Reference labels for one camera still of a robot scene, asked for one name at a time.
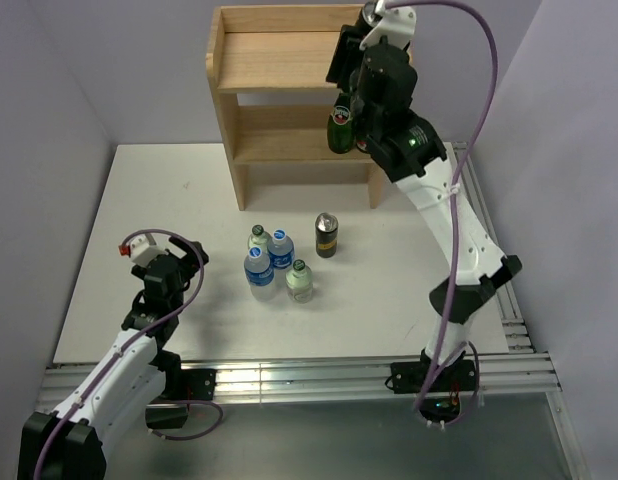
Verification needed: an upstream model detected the black can yellow label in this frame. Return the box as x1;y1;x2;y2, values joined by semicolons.
315;212;339;258

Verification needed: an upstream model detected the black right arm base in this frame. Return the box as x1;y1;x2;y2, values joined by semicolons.
384;344;481;430

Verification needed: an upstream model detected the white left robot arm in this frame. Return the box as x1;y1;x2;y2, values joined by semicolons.
17;237;209;479

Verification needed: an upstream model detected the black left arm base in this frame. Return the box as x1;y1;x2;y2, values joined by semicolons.
145;351;217;431

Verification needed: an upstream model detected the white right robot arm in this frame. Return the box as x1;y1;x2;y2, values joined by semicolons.
326;23;522;365

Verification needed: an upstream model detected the wooden shelf unit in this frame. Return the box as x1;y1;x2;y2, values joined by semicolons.
206;4;385;209

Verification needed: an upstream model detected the dark green bottle yellow label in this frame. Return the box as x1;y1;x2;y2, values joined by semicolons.
356;135;369;154

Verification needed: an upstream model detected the green glass bottle red label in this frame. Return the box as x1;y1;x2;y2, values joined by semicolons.
327;92;355;154

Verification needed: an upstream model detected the clear water bottle blue label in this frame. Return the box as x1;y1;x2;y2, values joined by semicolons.
244;246;276;301

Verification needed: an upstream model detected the rear glass bottle green cap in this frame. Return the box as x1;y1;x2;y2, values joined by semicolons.
248;224;270;253

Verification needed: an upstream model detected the rear water bottle blue label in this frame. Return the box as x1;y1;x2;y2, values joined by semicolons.
267;229;295;272

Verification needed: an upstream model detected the clear glass bottle green cap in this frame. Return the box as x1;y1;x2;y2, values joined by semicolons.
285;259;313;303

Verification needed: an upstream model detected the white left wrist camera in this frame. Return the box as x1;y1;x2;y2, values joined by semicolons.
118;243;163;268

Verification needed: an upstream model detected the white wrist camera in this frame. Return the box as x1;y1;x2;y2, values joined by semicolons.
118;243;163;268
360;0;417;51

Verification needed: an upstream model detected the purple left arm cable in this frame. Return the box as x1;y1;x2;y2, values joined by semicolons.
31;228;225;480

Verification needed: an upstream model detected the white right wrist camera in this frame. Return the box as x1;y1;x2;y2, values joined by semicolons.
360;0;417;51

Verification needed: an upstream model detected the aluminium rail frame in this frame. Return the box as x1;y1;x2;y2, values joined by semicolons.
36;144;589;479

